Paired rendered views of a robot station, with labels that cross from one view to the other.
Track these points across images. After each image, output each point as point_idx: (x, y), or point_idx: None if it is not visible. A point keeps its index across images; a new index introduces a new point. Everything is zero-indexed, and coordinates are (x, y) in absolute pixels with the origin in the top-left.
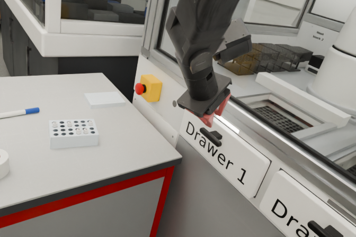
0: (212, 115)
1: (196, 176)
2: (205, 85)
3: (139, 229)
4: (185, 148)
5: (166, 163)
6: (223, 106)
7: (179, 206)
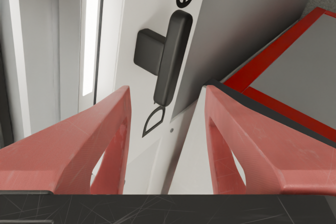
0: (319, 178)
1: (214, 32)
2: None
3: (315, 56)
4: (181, 93)
5: (245, 105)
6: (99, 125)
7: (251, 26)
